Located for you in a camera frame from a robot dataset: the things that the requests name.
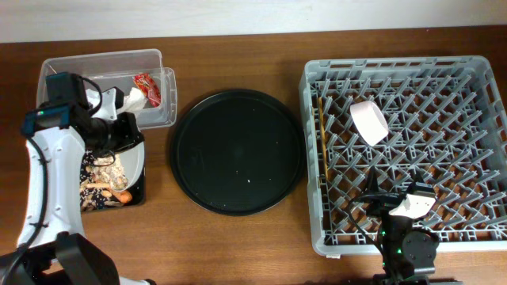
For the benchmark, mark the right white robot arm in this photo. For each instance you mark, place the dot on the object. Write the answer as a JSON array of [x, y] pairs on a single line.
[[408, 252]]

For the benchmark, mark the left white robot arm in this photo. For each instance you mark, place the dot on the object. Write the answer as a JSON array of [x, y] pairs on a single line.
[[52, 247]]

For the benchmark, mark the orange carrot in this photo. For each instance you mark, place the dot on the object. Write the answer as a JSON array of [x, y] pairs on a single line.
[[123, 197]]

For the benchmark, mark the clear plastic bin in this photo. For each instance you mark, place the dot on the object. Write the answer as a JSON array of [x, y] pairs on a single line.
[[117, 69]]

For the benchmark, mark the pink bowl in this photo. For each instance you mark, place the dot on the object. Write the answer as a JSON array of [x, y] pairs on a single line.
[[369, 121]]

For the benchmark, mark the grey dishwasher rack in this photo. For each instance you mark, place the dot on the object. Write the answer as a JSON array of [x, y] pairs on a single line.
[[447, 123]]

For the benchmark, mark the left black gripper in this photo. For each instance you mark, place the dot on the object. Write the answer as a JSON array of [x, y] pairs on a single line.
[[134, 134]]

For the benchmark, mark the grey plate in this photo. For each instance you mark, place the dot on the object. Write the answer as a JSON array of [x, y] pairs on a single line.
[[133, 162]]

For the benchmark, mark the wooden chopstick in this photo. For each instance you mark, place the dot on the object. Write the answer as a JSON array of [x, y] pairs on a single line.
[[324, 150], [320, 110]]

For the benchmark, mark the round black serving tray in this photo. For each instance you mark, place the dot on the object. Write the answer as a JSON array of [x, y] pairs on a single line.
[[238, 152]]

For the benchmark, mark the white napkin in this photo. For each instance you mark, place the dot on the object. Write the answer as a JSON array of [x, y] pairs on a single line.
[[133, 102]]

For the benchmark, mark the rice and food scraps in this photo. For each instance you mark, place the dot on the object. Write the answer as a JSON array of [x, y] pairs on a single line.
[[98, 176]]

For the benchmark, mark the red snack wrapper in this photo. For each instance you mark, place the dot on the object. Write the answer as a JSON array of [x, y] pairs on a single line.
[[149, 88]]

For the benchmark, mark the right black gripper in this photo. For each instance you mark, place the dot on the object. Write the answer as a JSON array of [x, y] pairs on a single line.
[[383, 204]]

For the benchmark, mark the black rectangular tray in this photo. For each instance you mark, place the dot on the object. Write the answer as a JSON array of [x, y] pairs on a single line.
[[137, 190]]

